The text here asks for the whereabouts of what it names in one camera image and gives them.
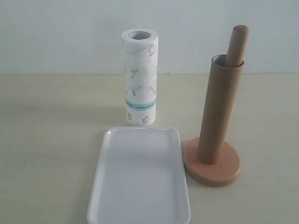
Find white printed paper towel roll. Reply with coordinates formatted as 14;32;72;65
121;29;159;126

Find wooden paper towel holder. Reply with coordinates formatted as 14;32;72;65
183;25;249;187

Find white rectangular tray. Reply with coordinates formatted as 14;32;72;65
87;126;191;224

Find brown cardboard tube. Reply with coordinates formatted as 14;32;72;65
198;55;244;165

